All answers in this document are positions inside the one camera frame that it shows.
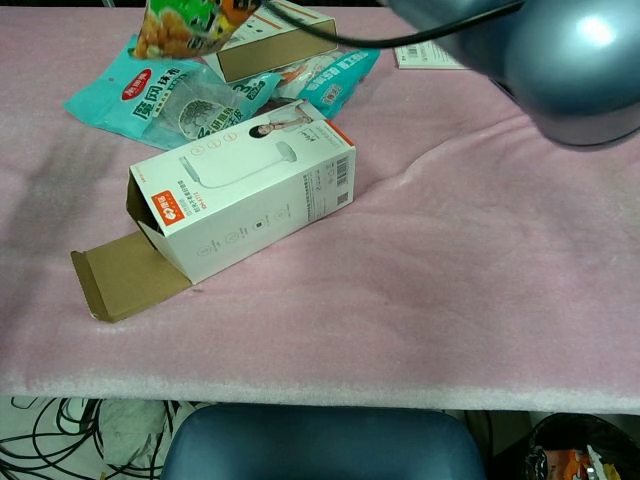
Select small white flat box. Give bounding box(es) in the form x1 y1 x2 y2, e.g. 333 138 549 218
393 40 469 71

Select black floor cables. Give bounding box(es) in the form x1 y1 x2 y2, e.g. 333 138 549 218
0 397 174 480

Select pink table cloth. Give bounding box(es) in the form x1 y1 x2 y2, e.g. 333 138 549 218
0 5 640 416

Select green snack bag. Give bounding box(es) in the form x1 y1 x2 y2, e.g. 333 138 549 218
132 0 264 60

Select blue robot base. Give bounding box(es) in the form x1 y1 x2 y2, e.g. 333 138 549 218
160 403 489 480

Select white lamp carton box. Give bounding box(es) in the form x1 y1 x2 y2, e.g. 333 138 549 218
70 98 358 324

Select flat white orange box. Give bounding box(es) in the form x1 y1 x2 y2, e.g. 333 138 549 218
202 0 339 84

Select black trash bin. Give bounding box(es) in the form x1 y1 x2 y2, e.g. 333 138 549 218
524 412 640 480

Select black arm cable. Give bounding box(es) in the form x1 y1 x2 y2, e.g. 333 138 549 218
259 0 526 50

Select orange snack wrapper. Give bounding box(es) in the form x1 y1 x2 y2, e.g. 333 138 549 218
544 446 622 480

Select teal white snack pack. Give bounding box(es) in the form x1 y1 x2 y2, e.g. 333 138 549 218
272 47 382 120

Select teal cleaning cloth package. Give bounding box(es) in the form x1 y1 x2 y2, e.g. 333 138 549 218
63 34 284 152

